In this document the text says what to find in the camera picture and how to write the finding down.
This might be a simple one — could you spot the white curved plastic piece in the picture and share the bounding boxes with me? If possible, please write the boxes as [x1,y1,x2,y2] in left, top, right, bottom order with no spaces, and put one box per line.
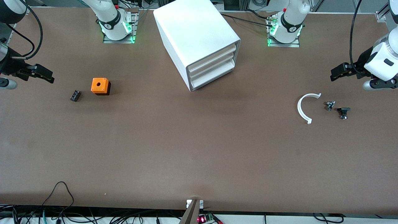
[297,93,322,124]

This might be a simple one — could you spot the circuit board with red light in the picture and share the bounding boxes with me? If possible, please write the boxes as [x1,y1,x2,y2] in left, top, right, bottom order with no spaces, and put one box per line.
[197,213,223,224]

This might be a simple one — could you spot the small black bracket part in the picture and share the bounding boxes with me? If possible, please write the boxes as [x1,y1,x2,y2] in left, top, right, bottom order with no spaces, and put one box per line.
[337,107,351,120]

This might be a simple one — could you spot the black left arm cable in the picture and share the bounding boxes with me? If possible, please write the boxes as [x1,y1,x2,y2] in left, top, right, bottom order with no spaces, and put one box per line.
[349,0,367,77]

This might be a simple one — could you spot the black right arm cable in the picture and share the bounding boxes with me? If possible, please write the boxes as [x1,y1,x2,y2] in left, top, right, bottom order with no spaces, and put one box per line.
[6,6,43,60]

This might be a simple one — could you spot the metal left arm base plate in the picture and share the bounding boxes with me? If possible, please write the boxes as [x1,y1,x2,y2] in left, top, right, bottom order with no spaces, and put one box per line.
[267,12,300,48]

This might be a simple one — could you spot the orange button enclosure box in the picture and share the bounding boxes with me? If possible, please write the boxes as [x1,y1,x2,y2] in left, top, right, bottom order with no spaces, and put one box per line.
[91,78,111,96]

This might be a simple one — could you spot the black cable to arm base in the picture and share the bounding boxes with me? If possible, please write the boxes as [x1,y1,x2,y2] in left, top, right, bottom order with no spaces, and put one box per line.
[221,14,275,25]
[244,9,273,20]

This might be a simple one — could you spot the black looped table cable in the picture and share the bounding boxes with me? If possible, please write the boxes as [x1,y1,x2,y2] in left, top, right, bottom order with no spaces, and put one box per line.
[42,181,74,218]

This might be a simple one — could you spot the black coiled floor cable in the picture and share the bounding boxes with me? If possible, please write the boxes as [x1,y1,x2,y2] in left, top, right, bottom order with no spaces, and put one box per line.
[312,213,344,224]

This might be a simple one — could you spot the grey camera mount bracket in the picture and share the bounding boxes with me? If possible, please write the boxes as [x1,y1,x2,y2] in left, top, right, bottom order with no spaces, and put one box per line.
[179,199,204,224]

